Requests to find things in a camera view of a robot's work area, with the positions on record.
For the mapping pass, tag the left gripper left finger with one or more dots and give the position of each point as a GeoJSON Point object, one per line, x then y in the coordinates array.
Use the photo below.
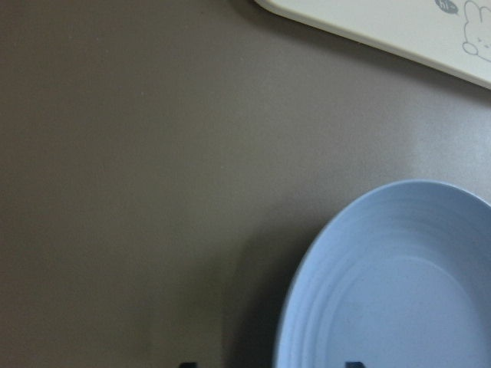
{"type": "Point", "coordinates": [188, 365]}

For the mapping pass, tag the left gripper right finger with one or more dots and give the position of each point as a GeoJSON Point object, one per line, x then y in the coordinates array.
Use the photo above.
{"type": "Point", "coordinates": [354, 364]}

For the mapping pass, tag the blue plate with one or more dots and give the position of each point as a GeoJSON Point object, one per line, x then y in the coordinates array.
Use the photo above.
{"type": "Point", "coordinates": [398, 278]}

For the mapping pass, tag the cream serving tray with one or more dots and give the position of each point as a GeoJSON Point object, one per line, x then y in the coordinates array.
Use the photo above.
{"type": "Point", "coordinates": [449, 36]}

